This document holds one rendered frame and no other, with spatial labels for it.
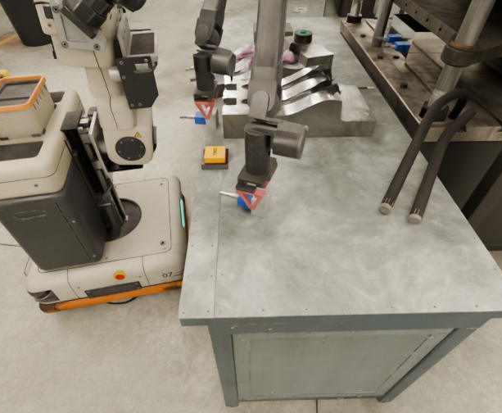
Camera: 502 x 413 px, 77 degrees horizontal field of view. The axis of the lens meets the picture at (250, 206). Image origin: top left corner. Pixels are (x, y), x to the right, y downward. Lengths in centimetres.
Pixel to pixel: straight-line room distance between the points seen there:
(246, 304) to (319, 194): 38
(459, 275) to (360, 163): 41
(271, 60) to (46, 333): 149
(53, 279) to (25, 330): 35
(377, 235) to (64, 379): 133
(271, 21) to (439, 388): 144
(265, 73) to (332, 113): 45
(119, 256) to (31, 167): 53
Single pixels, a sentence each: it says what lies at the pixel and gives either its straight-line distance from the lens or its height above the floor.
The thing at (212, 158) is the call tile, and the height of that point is 83.
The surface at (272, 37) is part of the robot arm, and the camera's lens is 70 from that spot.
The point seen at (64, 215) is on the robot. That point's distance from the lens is 127.
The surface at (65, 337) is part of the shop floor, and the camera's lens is 172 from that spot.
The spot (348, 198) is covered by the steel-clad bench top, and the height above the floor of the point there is 80.
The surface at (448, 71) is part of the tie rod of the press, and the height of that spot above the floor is 96.
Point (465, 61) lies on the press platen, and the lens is 128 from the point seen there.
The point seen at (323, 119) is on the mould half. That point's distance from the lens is 108.
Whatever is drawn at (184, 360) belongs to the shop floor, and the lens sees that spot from 150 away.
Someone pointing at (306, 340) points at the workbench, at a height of 60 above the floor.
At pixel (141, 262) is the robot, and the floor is 27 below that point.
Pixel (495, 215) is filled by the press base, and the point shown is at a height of 31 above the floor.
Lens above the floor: 140
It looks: 45 degrees down
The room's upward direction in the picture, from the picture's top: straight up
